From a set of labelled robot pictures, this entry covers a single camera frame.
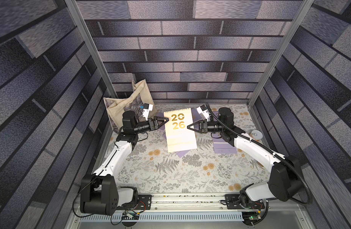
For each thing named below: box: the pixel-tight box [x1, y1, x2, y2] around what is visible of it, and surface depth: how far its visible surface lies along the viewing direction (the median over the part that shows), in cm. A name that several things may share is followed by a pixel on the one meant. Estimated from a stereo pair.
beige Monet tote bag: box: [103, 79, 156, 133], surface depth 89 cm
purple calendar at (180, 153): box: [175, 149, 191, 158], surface depth 94 cm
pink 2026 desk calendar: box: [163, 107, 198, 154], surface depth 72 cm
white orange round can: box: [248, 129, 264, 142], surface depth 97 cm
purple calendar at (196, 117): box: [190, 107, 203, 131], surface depth 74 cm
